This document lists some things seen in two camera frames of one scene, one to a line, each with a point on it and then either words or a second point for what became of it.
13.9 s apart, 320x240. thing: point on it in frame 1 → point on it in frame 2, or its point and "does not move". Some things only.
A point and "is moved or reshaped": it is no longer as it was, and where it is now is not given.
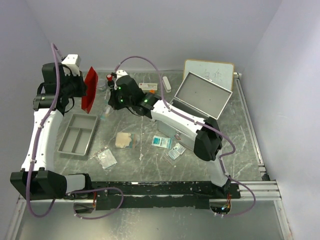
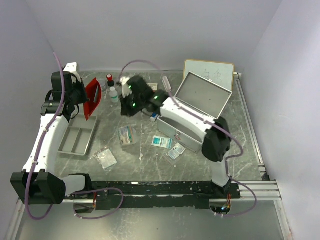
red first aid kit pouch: [91, 81] is moved or reshaped
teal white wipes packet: [162, 142] does not move
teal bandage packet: [105, 112] → [126, 135]
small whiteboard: [220, 73] does not move
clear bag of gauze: [106, 158] does not move
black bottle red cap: [110, 82] does not move
